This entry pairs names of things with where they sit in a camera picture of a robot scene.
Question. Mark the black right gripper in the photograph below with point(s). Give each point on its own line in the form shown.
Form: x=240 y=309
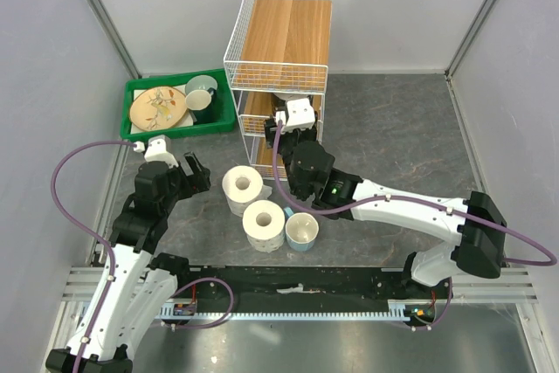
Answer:
x=309 y=134

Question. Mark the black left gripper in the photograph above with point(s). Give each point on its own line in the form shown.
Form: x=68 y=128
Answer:
x=193 y=183

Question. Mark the black towel roll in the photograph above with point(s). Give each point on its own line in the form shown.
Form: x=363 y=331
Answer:
x=281 y=98

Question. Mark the white floral towel roll back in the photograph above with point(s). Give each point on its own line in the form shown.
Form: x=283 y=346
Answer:
x=243 y=185

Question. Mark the white floral towel roll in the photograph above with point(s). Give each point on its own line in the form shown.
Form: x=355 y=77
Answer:
x=264 y=226
x=243 y=185

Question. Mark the white floral towel roll front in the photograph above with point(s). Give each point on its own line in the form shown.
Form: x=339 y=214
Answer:
x=264 y=226

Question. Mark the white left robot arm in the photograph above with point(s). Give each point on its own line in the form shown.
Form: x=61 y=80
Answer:
x=135 y=282

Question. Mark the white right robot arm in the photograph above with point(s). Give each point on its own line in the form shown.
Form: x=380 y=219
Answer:
x=469 y=229

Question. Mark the green plastic bin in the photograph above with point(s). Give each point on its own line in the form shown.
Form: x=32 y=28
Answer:
x=156 y=106

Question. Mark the cream interior mug in bin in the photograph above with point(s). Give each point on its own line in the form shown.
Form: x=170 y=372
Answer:
x=198 y=100

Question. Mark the floral ceramic plate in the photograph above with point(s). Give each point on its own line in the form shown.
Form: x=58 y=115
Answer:
x=158 y=106

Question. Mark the teal ceramic mug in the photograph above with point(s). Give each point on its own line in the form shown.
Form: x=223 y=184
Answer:
x=205 y=82

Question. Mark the light blue cup on table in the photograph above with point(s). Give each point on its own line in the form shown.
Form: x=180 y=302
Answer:
x=301 y=229

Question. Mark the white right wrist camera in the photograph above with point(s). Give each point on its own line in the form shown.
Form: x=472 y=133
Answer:
x=296 y=114

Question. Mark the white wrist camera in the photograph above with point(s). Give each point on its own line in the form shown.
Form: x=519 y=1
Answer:
x=296 y=114
x=158 y=150

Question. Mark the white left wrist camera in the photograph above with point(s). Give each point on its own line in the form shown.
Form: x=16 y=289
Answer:
x=158 y=150

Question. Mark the white wire three-tier shelf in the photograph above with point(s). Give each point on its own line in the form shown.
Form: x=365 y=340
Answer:
x=276 y=46

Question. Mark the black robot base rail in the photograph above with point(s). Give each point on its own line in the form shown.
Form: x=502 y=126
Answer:
x=296 y=290

